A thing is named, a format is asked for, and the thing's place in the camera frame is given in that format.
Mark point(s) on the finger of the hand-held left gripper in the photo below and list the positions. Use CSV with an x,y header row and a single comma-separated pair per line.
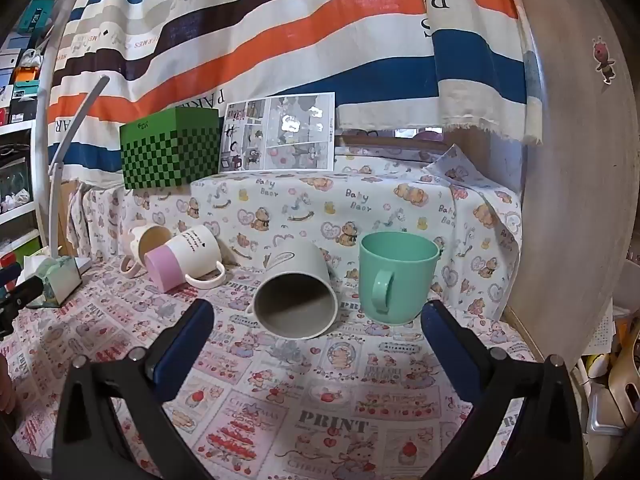
x,y
27,290

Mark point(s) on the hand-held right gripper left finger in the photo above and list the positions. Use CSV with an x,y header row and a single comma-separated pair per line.
x,y
184,342

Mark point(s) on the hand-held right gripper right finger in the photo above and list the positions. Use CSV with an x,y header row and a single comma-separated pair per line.
x,y
450,347

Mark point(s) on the white and pink cup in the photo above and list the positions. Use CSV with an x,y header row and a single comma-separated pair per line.
x,y
192,252

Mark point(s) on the mint green plastic cup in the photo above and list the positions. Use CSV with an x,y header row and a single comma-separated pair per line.
x,y
400,270

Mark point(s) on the beige ceramic cup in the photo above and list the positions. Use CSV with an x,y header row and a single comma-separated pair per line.
x,y
295,285

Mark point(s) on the person's left hand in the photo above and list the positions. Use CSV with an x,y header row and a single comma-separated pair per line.
x,y
6,385

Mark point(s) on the green patterned tissue box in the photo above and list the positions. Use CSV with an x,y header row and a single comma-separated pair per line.
x,y
60,280

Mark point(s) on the white shelf unit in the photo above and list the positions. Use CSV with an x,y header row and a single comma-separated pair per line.
x,y
15,175

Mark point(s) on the pink printed tablecloth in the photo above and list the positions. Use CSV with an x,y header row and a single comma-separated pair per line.
x,y
325,385

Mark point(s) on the white paper sheet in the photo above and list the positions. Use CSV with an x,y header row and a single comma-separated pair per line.
x,y
600,332

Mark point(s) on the white curved pole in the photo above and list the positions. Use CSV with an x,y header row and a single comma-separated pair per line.
x,y
41,125

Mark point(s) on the metal tray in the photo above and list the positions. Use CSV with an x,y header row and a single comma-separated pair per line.
x,y
607,417

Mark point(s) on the beige plastic stool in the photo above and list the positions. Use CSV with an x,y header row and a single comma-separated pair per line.
x,y
625,380

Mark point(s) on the bear print cloth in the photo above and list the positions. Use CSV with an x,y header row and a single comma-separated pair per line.
x,y
310,210

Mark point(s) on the green checkered box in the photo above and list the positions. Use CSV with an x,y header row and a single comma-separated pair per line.
x,y
170,152

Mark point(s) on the stack of shoe boxes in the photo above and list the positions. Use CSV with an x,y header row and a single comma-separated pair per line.
x,y
22,67

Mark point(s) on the printed comic sheet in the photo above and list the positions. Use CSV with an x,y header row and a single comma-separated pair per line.
x,y
280,132

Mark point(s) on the bear sticker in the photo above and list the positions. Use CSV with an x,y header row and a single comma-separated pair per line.
x,y
604,60

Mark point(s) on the striped cloth curtain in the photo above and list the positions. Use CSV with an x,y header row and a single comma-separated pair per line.
x,y
300,35

